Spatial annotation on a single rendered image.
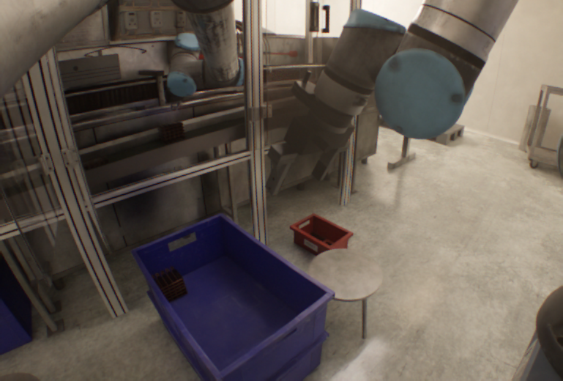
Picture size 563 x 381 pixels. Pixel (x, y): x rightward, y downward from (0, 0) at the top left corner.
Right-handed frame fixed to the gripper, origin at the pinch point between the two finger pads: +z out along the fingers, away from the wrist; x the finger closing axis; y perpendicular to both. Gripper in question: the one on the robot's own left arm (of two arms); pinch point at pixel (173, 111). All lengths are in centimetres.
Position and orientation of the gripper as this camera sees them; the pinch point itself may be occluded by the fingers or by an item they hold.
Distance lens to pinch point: 126.0
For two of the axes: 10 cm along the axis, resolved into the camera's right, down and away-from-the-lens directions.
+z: -4.8, 4.1, 7.8
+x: -7.2, 3.3, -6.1
